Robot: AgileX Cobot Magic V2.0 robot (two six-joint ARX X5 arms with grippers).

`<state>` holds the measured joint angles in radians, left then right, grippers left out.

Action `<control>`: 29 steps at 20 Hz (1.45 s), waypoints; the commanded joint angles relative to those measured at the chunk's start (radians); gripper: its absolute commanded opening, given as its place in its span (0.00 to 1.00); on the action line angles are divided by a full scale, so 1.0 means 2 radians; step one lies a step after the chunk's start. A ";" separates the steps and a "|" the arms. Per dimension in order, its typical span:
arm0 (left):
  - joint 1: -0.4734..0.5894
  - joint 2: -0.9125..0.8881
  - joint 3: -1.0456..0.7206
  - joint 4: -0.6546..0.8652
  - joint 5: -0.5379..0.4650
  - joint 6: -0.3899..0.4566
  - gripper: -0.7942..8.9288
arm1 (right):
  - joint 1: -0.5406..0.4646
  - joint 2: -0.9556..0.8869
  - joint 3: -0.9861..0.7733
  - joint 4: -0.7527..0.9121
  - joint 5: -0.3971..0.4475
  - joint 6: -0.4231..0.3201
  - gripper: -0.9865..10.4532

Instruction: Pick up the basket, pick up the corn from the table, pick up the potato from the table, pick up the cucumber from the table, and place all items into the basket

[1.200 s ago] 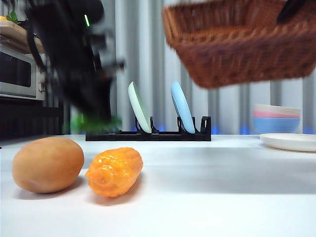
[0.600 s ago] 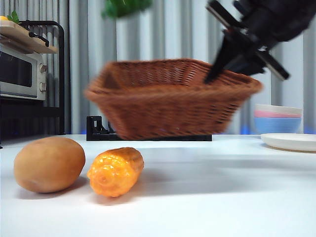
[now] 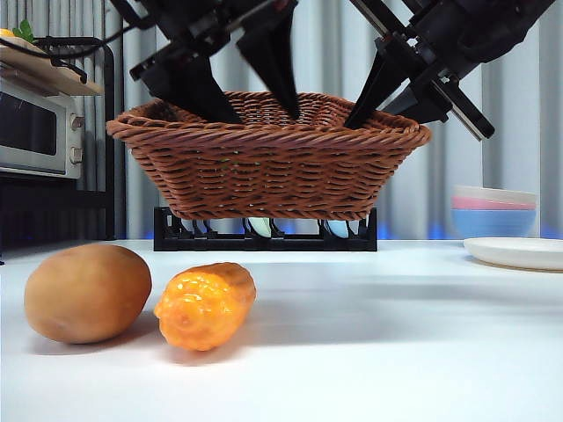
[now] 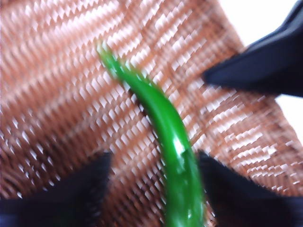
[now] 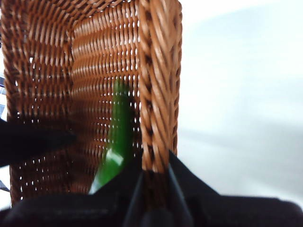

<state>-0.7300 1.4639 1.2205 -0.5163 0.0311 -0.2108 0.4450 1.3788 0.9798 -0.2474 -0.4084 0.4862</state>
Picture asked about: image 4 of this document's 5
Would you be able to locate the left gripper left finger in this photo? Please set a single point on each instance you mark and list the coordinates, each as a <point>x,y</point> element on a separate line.
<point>52,208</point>

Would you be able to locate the brown wicker basket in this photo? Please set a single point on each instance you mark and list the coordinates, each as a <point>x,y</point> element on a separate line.
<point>59,71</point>

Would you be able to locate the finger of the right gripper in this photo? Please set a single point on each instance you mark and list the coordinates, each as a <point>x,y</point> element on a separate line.
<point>272,68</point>

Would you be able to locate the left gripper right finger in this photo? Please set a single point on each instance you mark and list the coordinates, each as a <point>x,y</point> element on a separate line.
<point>248,208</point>

